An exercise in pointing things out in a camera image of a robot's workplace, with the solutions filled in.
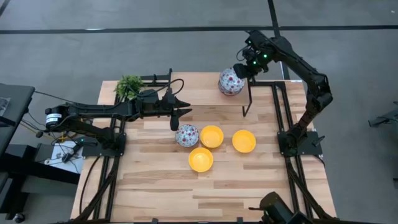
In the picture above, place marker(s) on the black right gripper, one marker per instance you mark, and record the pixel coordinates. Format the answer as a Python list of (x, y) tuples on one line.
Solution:
[(255, 63)]

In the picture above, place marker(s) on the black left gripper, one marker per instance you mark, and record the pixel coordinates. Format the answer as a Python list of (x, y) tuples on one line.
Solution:
[(155, 105)]

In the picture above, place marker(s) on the yellow mini bowl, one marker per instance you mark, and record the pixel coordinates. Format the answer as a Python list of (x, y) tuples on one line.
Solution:
[(201, 159), (211, 136), (244, 141)]

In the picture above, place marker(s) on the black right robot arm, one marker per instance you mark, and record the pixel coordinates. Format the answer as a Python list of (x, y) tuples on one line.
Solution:
[(311, 77)]

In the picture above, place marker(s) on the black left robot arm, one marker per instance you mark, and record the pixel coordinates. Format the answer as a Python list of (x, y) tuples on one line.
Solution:
[(93, 110)]

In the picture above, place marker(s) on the wooden shelf with black legs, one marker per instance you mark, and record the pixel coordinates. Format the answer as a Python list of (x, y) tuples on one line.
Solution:
[(199, 90)]

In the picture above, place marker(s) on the small green potted plant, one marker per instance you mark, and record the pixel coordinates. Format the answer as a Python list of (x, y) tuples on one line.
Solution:
[(128, 85)]

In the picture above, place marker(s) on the white paper sheet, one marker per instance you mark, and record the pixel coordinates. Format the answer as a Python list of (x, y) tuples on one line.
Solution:
[(73, 161)]

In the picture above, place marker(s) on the black low cart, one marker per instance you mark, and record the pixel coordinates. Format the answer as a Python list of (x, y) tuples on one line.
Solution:
[(62, 177)]

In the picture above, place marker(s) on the black stand leg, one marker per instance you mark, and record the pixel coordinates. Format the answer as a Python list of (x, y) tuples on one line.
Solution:
[(388, 119)]

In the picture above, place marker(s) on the black side desk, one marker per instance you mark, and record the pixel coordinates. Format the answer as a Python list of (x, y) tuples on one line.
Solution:
[(15, 102)]

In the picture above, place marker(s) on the black caster wheel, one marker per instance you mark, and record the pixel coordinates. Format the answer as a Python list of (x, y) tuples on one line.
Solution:
[(18, 217)]

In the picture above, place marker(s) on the black aluminium rig frame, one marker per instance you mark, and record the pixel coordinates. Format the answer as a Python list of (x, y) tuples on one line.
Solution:
[(264, 83)]

